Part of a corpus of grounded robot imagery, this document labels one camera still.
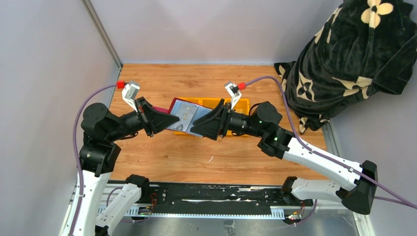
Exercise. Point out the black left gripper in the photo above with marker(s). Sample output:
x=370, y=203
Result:
x=152, y=119

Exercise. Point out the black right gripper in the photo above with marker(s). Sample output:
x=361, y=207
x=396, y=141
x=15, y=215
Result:
x=216, y=123

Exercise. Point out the white cards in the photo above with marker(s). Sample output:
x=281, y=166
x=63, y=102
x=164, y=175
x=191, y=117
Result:
x=192, y=120

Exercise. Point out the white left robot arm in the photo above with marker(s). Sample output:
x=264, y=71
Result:
x=97, y=158

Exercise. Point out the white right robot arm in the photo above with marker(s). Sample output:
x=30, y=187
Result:
x=349, y=183

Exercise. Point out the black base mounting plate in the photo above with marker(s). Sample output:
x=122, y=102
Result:
x=216, y=199

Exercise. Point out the black floral blanket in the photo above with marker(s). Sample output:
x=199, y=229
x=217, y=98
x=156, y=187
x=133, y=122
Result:
x=363, y=48

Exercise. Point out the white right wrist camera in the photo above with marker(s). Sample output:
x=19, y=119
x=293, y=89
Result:
x=234, y=90

